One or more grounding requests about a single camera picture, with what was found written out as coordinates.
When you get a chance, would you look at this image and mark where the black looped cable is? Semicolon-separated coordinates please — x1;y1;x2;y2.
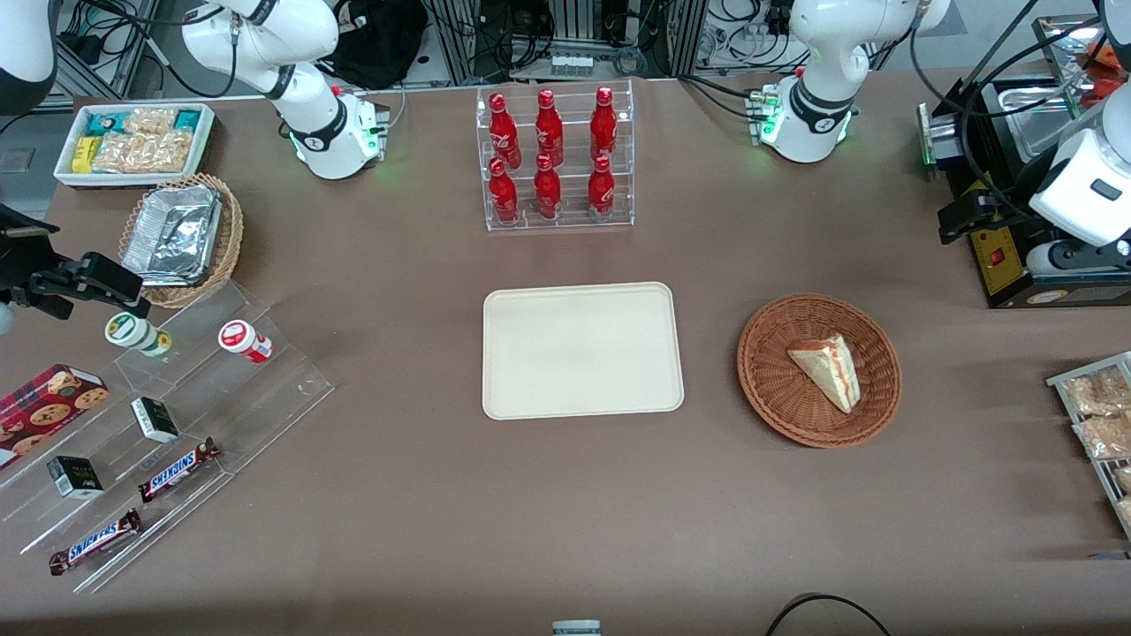
764;594;893;636

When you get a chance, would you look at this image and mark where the small clear cracker bag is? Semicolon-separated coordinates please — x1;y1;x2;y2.
122;107;179;139

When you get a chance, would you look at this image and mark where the light wicker basket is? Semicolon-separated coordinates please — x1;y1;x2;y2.
118;172;245;309

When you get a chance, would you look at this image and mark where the wire rack tray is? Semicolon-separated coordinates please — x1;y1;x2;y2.
1046;352;1131;541

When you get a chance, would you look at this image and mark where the aluminium frame rack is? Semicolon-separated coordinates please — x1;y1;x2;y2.
431;0;710;82

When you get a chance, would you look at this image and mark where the Snickers bar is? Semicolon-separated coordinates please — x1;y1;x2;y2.
49;508;143;577
137;437;222;504

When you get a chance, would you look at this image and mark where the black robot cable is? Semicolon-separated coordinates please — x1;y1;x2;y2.
910;0;1110;222

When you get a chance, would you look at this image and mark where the black countertop food warmer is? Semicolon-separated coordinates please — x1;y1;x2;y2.
917;75;1131;310

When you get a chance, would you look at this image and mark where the white rectangular snack bin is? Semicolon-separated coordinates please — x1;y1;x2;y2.
53;102;217;191

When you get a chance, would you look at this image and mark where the red lidded cup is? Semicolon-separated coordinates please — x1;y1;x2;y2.
218;320;274;364

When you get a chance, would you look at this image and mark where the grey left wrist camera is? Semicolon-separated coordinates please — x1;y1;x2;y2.
1025;240;1131;276

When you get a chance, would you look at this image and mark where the beige serving tray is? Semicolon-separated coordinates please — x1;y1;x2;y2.
482;282;686;421

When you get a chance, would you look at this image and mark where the green lidded cup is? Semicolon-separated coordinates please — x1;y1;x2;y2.
104;312;173;359

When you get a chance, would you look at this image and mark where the red cola bottle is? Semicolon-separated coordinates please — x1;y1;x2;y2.
535;88;565;167
588;155;616;222
489;93;522;169
488;157;520;223
533;153;562;220
590;86;618;162

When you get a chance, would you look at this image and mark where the brown round wicker basket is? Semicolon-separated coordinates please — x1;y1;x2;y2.
737;293;902;449

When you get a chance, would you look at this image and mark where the steel pan with food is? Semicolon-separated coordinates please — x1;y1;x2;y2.
1032;13;1131;100

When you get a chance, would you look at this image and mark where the red tartan cookie box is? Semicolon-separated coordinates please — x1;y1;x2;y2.
0;364;111;470

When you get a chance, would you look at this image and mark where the black bag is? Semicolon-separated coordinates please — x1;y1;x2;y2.
320;0;430;90

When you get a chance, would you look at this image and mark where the clear acrylic bottle rack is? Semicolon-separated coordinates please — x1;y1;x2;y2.
475;79;635;232

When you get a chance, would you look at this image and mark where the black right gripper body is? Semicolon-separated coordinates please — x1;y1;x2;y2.
0;205;59;275

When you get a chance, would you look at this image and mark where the triangular sandwich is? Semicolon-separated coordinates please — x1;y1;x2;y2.
786;334;861;414

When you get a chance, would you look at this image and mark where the clear acrylic stepped display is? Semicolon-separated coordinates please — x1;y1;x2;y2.
0;281;336;594

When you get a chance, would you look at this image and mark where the aluminium foil tray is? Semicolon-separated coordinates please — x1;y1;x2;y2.
121;185;223;286

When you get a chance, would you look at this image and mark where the small black box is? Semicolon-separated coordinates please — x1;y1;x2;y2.
47;456;104;500
131;397;180;444

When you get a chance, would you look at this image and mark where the large clear cracker bag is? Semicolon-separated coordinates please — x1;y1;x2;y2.
92;131;194;174

